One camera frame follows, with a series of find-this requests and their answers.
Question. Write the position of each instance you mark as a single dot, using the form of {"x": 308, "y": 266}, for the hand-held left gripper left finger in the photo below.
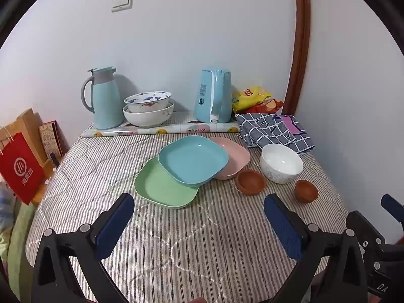
{"x": 115, "y": 224}

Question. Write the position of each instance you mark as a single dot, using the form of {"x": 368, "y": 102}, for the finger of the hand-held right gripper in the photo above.
{"x": 393, "y": 206}
{"x": 363, "y": 227}

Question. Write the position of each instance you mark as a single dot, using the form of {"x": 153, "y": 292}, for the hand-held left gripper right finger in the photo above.
{"x": 284, "y": 224}

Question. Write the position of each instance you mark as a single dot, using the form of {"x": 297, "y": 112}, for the small brown bowl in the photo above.
{"x": 251, "y": 181}
{"x": 306, "y": 191}

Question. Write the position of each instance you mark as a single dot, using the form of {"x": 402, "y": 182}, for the green square plate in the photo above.
{"x": 157, "y": 186}

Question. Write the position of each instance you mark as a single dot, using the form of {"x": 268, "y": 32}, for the white ceramic bowl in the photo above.
{"x": 281, "y": 164}

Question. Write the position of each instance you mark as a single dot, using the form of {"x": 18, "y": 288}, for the pink square plate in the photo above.
{"x": 235, "y": 161}

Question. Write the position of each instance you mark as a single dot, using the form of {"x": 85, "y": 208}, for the blue square plate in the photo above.
{"x": 192, "y": 161}

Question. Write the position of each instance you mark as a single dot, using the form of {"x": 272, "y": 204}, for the striped quilt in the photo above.
{"x": 205, "y": 227}

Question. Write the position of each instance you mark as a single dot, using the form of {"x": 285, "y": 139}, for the grey checked cloth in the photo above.
{"x": 268, "y": 129}

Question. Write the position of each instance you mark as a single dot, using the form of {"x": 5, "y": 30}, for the green cloth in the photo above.
{"x": 19, "y": 227}

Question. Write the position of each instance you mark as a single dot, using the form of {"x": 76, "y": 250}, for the patterned box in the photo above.
{"x": 49, "y": 139}

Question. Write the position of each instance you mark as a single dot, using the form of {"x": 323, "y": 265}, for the red paper bag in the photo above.
{"x": 20, "y": 170}

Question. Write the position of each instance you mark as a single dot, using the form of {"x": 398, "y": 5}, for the large white floral bowl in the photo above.
{"x": 148, "y": 118}

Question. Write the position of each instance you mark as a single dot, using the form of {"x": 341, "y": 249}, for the rolled printed paper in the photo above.
{"x": 176, "y": 129}

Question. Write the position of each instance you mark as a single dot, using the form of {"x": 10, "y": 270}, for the red snack bag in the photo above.
{"x": 271, "y": 105}

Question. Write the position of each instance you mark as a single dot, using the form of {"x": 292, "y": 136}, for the light blue thermos jug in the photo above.
{"x": 105, "y": 104}

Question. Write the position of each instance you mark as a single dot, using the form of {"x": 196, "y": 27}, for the fish pattern ceramic bowl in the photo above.
{"x": 148, "y": 104}

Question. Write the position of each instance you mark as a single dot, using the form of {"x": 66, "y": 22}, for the yellow snack bag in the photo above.
{"x": 249, "y": 99}

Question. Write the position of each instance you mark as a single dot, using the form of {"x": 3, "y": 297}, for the light blue electric kettle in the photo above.
{"x": 205, "y": 101}

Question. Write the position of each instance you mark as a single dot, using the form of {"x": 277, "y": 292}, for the brown wooden door frame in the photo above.
{"x": 301, "y": 38}

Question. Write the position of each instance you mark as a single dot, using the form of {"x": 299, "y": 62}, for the white light switch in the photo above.
{"x": 121, "y": 2}

